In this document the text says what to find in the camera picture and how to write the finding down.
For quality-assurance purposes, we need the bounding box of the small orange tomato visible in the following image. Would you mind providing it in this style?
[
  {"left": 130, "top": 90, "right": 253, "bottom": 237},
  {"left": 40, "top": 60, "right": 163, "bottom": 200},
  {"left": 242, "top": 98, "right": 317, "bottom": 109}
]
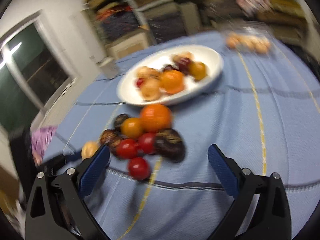
[{"left": 120, "top": 118, "right": 143, "bottom": 139}]

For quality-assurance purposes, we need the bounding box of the red tomato small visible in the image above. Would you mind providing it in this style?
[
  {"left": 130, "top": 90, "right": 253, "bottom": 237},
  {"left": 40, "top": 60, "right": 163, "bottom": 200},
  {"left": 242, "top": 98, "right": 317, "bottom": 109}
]
[{"left": 138, "top": 132, "right": 155, "bottom": 154}]

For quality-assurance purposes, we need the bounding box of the red tomato front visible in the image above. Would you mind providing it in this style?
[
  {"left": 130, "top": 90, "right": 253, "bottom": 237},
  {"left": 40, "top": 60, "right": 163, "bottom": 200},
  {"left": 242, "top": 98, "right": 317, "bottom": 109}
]
[{"left": 127, "top": 157, "right": 151, "bottom": 180}]

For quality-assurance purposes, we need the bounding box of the pepino melon top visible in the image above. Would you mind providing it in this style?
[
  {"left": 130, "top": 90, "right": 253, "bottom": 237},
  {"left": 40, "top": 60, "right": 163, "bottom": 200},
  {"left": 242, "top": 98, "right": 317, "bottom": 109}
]
[{"left": 81, "top": 141, "right": 99, "bottom": 160}]

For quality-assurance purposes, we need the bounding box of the dark brown mangosteen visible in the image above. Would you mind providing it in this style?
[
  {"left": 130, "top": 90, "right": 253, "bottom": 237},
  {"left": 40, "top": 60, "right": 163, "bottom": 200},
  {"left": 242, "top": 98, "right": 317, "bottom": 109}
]
[
  {"left": 99, "top": 129, "right": 117, "bottom": 145},
  {"left": 108, "top": 137, "right": 123, "bottom": 156}
]

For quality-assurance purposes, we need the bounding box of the purple cloth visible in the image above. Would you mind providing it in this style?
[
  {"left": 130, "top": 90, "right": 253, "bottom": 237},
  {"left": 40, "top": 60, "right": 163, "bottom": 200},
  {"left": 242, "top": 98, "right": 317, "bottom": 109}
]
[{"left": 31, "top": 126, "right": 57, "bottom": 160}]

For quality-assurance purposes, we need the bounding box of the framed picture cardboard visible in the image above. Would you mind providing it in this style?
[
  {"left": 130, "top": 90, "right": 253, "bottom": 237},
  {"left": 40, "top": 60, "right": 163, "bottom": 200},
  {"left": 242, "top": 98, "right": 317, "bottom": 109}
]
[{"left": 105, "top": 29, "right": 150, "bottom": 60}]

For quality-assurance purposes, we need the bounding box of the window with frame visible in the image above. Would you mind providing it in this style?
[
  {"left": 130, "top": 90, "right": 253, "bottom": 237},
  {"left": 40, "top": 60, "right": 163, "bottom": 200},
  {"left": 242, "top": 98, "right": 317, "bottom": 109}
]
[{"left": 1, "top": 11, "right": 77, "bottom": 134}]

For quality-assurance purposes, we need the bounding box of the striped pepino melon front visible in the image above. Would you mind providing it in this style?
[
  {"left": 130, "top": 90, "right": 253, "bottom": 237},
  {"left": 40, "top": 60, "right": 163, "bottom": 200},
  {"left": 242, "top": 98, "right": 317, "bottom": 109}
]
[{"left": 136, "top": 66, "right": 160, "bottom": 79}]

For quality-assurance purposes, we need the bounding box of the metal storage shelf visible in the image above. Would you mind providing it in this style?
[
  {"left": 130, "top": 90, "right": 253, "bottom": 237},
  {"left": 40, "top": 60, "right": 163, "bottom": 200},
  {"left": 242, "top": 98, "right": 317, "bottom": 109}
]
[{"left": 84, "top": 0, "right": 308, "bottom": 44}]

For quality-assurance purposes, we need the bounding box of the yellow-orange persimmon tomato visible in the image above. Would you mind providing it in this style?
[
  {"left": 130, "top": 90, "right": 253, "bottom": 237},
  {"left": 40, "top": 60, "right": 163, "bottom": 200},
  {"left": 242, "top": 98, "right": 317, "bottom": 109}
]
[{"left": 189, "top": 61, "right": 207, "bottom": 81}]

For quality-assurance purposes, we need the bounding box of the blue checked tablecloth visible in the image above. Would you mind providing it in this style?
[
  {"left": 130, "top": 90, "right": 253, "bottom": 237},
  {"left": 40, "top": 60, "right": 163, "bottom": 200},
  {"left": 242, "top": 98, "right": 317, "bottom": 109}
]
[{"left": 42, "top": 29, "right": 320, "bottom": 240}]

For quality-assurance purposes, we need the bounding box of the dark mangosteen back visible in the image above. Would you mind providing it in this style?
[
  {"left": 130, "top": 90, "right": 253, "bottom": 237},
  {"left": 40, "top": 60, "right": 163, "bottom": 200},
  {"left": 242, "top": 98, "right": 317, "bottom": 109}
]
[{"left": 113, "top": 113, "right": 131, "bottom": 131}]

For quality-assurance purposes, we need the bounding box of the white oval plate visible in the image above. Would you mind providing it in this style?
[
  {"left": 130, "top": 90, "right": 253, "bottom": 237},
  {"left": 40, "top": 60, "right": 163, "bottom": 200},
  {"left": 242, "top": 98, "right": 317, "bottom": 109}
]
[{"left": 117, "top": 45, "right": 223, "bottom": 107}]

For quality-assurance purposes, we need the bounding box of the orange mandarin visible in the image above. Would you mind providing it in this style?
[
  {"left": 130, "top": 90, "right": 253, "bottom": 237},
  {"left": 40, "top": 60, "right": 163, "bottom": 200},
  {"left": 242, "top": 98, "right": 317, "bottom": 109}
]
[
  {"left": 139, "top": 104, "right": 172, "bottom": 132},
  {"left": 160, "top": 70, "right": 185, "bottom": 94}
]

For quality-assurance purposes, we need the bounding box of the pale pepino melon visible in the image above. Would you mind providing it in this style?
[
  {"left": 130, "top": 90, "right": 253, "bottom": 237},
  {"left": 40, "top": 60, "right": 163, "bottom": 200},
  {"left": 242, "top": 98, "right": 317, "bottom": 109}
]
[{"left": 171, "top": 51, "right": 194, "bottom": 61}]

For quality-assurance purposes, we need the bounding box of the pink crumpled cloth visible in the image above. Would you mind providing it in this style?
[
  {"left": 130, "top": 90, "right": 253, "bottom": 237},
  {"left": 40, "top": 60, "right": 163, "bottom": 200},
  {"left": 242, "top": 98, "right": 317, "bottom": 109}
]
[{"left": 235, "top": 0, "right": 272, "bottom": 17}]

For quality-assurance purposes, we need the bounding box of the orange mandarin back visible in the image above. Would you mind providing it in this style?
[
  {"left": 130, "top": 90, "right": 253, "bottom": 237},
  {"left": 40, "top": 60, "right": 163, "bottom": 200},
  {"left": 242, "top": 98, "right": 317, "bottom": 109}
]
[{"left": 139, "top": 104, "right": 172, "bottom": 132}]

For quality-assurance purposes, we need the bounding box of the clear plastic fruit box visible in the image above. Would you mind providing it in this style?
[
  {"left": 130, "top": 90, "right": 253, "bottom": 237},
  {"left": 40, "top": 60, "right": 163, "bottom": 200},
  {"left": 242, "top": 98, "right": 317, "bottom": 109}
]
[{"left": 221, "top": 22, "right": 274, "bottom": 55}]

